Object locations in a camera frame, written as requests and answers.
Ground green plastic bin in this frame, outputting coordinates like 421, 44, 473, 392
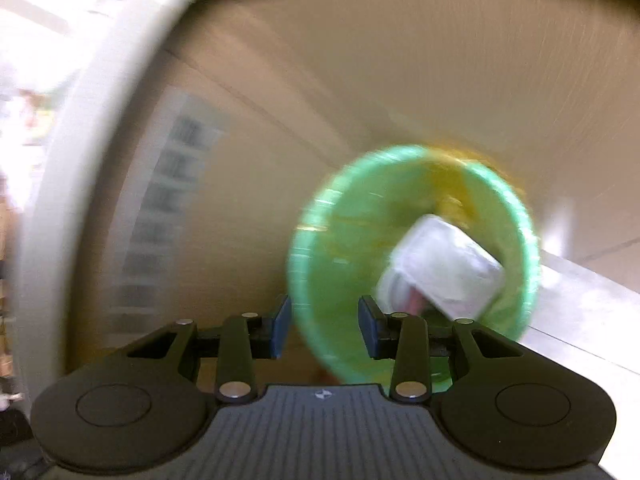
287, 145, 543, 393

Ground white barcode label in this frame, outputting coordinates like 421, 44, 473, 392
110, 90, 236, 333

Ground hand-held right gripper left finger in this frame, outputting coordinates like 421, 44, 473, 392
127, 295, 292, 402

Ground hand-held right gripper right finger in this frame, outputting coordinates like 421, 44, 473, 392
358, 296, 521, 402

